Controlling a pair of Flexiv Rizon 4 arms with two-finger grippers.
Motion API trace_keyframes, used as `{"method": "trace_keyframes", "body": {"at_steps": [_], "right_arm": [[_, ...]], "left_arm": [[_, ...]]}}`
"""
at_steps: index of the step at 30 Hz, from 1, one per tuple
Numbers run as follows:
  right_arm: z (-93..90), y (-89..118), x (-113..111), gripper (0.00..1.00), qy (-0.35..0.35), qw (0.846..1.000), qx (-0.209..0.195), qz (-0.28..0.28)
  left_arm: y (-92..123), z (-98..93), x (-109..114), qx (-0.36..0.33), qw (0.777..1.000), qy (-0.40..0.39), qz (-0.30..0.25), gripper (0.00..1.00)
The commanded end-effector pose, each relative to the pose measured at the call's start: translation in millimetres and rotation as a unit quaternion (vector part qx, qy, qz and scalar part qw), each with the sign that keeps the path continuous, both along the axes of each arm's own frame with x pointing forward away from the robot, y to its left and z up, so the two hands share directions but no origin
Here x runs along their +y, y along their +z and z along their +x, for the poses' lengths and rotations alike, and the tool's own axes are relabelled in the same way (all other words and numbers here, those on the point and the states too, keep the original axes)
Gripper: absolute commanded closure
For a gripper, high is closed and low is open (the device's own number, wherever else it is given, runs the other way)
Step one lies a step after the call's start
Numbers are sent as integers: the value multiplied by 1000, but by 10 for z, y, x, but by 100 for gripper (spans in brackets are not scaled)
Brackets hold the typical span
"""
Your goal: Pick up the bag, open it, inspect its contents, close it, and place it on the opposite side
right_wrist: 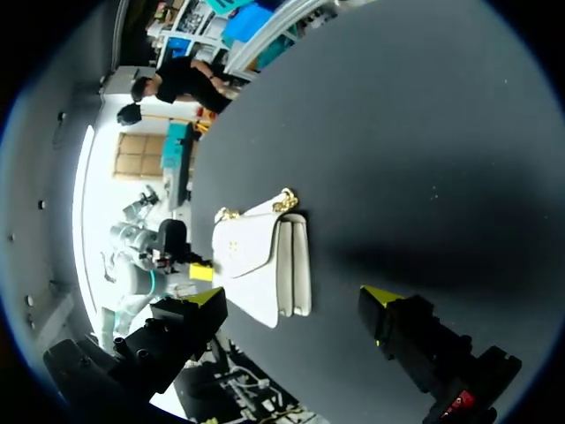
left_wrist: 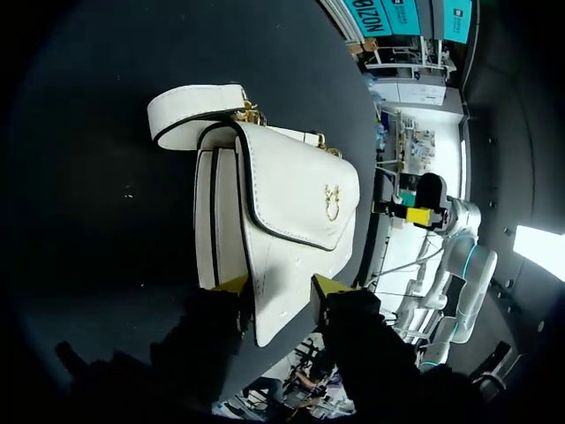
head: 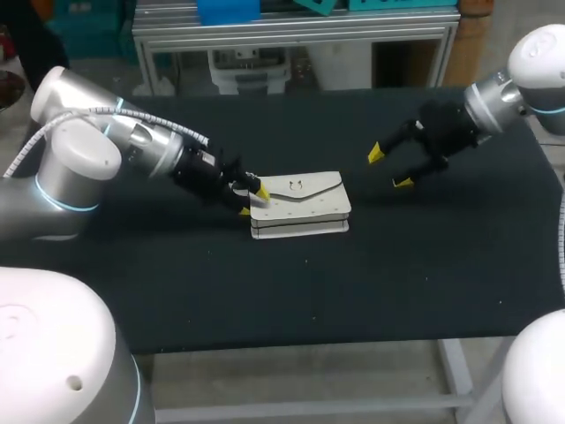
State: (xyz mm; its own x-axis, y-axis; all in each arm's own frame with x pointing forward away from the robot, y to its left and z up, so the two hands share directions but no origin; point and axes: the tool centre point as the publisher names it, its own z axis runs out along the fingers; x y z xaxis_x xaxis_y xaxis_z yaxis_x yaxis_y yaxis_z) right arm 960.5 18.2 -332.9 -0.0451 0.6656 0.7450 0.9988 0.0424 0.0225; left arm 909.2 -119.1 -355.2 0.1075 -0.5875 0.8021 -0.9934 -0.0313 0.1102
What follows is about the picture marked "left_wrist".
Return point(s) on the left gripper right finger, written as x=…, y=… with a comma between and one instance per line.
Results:
x=362, y=335

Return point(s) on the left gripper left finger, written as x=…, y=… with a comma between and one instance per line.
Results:
x=207, y=327

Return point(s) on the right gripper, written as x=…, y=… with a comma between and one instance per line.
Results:
x=432, y=192

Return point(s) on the white handbag with gold clasp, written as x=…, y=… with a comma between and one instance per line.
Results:
x=291, y=190

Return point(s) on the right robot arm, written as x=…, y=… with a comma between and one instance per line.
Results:
x=468, y=274

